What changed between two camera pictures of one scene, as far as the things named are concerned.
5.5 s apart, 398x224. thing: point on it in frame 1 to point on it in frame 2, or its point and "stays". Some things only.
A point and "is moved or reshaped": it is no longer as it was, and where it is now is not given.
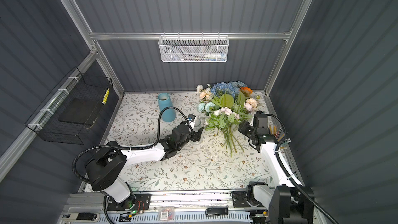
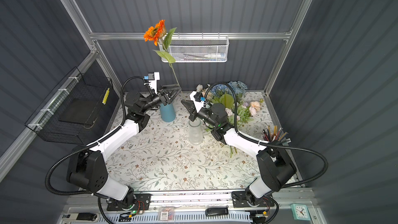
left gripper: x=195 y=138 to x=164 y=95
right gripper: x=243 y=127 to x=192 y=109
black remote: x=216 y=211 stays
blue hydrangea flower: x=230 y=87 stays
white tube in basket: x=215 y=55 stays
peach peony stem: x=251 y=104 is moved or reshaped
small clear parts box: x=166 y=213 stays
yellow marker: x=105 y=96 stays
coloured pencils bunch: x=273 y=130 stays
